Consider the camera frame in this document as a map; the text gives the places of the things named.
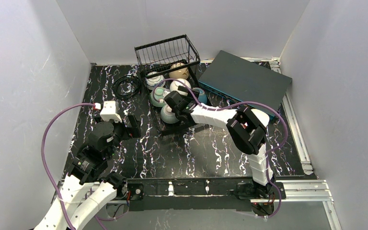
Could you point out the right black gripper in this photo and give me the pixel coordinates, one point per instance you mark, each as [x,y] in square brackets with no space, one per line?
[174,103]

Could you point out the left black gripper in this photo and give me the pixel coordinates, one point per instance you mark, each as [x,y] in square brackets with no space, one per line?
[126,126]

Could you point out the white ribbed ceramic bowl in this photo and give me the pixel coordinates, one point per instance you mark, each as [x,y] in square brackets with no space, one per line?
[175,83]

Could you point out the black wire dish rack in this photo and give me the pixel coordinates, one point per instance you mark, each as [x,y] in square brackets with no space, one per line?
[165,56]

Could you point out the orange bowl white inside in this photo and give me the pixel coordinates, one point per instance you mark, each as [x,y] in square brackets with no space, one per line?
[262,116]

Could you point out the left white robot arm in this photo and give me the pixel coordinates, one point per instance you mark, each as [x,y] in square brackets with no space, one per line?
[82,174]

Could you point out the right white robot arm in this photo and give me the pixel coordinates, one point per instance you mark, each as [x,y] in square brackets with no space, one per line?
[247,129]

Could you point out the beige ceramic bowl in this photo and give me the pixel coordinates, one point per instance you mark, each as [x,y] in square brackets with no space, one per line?
[182,73]

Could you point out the dark blue glazed bowl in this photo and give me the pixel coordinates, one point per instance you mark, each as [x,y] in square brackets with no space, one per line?
[202,97]

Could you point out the pale green ceramic bowl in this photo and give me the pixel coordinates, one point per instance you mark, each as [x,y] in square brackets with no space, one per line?
[157,96]

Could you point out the green lined ceramic bowl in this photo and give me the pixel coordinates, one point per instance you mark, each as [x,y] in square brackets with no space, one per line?
[168,116]

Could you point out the blue white patterned bowl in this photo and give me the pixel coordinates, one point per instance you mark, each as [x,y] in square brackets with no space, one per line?
[154,80]

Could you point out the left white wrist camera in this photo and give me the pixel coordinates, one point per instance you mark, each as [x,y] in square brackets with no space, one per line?
[109,112]

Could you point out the grey teal network switch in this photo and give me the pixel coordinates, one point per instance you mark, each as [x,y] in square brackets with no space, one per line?
[242,80]

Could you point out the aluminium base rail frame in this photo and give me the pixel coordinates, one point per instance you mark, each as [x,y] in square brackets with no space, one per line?
[223,193]

